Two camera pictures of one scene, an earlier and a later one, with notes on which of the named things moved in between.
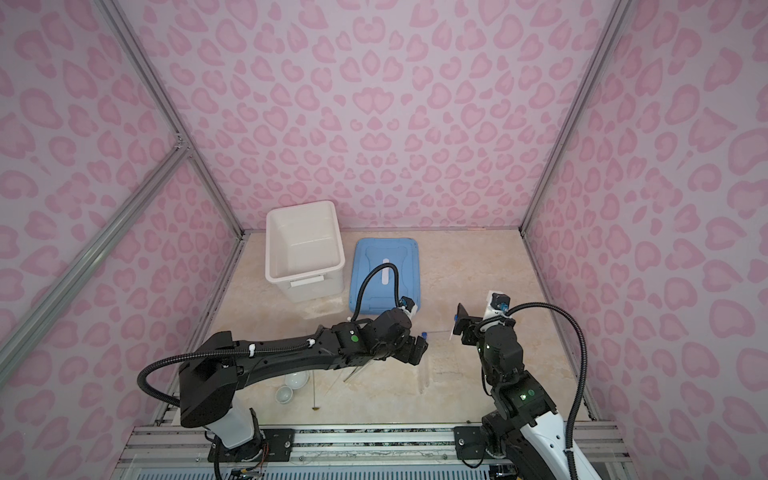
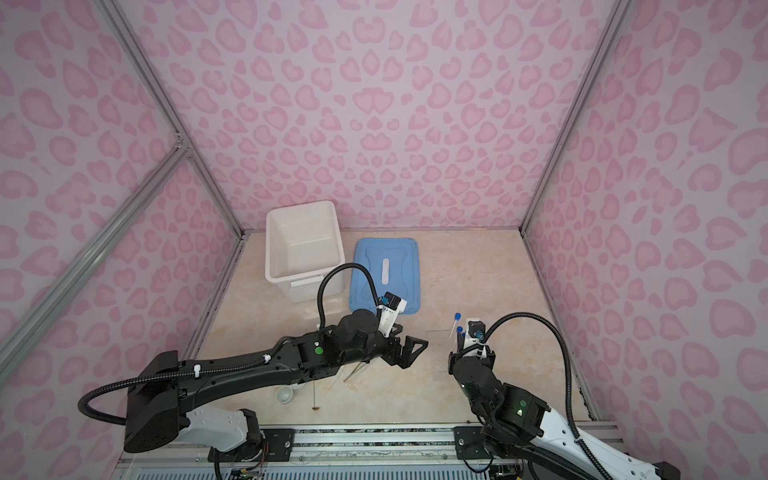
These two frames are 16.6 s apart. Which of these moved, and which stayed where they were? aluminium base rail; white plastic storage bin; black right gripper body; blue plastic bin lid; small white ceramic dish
Moved: black right gripper body
Stayed: small white ceramic dish; blue plastic bin lid; white plastic storage bin; aluminium base rail
